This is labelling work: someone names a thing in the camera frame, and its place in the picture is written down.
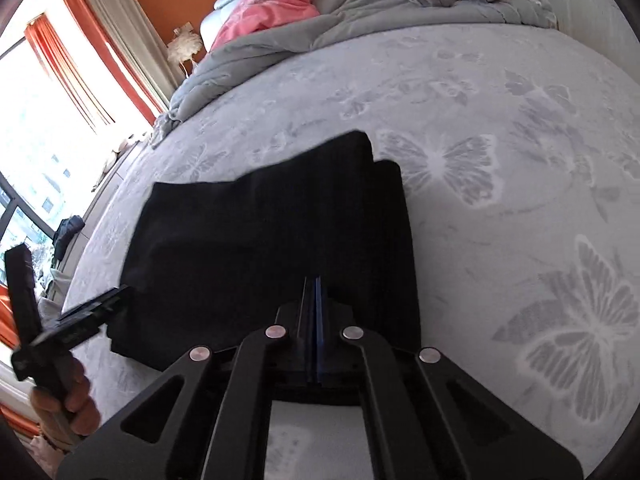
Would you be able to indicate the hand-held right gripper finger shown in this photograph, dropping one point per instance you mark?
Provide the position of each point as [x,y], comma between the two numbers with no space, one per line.
[321,310]
[310,310]

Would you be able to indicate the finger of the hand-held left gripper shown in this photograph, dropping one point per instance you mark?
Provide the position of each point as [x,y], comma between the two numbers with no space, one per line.
[75,332]
[95,305]

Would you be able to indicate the black pants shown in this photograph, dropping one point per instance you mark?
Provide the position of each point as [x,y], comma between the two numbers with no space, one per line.
[250,235]

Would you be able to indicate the person's left hand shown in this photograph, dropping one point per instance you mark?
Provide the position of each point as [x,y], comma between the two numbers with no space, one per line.
[82,400]

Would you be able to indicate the grey folded cloth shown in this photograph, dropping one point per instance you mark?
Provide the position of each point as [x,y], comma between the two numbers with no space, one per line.
[57,287]

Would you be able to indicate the dark bag on cabinet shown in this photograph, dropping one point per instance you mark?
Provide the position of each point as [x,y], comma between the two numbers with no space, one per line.
[67,235]

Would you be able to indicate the white window seat cabinet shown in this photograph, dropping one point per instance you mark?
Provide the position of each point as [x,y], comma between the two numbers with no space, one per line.
[107,180]

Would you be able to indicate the black framed window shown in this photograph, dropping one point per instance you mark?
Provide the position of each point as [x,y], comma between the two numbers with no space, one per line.
[30,135]

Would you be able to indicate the beige soft toy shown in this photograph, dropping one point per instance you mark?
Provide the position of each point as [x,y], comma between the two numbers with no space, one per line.
[125,146]

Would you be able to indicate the grey butterfly print blanket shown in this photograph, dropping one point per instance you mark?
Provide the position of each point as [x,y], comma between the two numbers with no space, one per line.
[500,210]

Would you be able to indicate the sheer orange striped curtain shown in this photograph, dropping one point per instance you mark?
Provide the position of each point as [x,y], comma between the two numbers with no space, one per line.
[65,70]

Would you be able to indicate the grey duvet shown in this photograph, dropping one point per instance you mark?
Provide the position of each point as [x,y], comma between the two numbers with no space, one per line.
[280,45]

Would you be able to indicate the white feather lamp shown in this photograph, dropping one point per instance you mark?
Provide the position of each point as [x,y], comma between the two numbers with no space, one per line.
[182,50]

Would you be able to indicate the beige curtain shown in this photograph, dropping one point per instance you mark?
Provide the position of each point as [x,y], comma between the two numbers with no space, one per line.
[130,20]

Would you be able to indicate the pink quilt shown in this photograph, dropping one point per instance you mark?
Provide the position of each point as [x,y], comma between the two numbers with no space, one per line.
[265,10]

